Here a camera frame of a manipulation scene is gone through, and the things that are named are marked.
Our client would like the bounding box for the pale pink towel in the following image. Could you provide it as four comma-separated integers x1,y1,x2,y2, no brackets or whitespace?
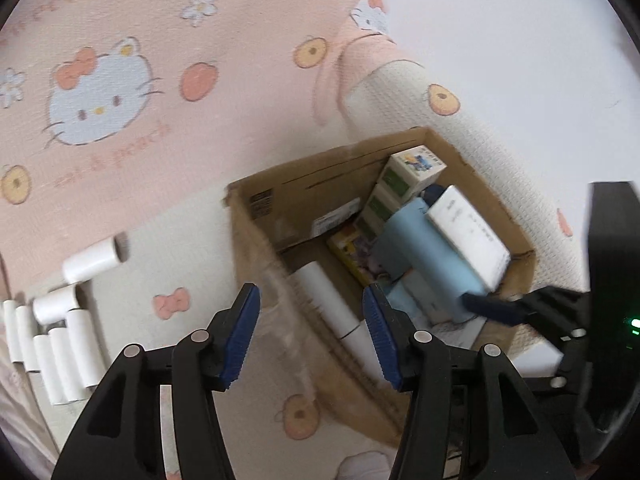
0,345,58,467

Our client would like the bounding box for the yellow printed box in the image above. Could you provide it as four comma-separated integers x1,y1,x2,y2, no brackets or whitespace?
326,224,387,286

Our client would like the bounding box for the flat white box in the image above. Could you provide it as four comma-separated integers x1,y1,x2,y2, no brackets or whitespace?
424,185,512,292

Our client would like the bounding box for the white paper tube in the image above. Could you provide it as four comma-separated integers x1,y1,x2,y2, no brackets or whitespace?
291,260,387,382

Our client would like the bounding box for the brown cardboard box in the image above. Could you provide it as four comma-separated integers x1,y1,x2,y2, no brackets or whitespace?
222,126,563,447

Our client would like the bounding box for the pink cream printed blanket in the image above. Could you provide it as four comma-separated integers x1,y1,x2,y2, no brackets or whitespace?
0,0,586,480

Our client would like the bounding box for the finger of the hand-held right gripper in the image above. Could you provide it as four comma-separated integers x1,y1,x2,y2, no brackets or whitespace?
520,327,592,397
460,285,595,332

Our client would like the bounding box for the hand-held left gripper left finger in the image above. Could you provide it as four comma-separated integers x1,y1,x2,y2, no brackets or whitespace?
50,283,262,480

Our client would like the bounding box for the pile of white rolls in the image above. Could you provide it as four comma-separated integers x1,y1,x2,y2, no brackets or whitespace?
0,237,131,406

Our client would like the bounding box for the green and white box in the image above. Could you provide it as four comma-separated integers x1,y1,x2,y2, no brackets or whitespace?
369,179,408,223
359,204,392,242

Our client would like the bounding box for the light blue cylinder roll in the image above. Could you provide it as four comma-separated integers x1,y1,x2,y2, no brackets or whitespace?
375,196,497,325

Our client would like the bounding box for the white box with cartoon print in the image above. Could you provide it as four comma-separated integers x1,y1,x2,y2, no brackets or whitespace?
384,144,449,198

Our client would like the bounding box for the pale blue flat box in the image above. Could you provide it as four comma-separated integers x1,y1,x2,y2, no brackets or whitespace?
386,270,453,326

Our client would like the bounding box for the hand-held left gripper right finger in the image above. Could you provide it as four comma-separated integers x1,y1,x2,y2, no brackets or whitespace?
362,283,576,480

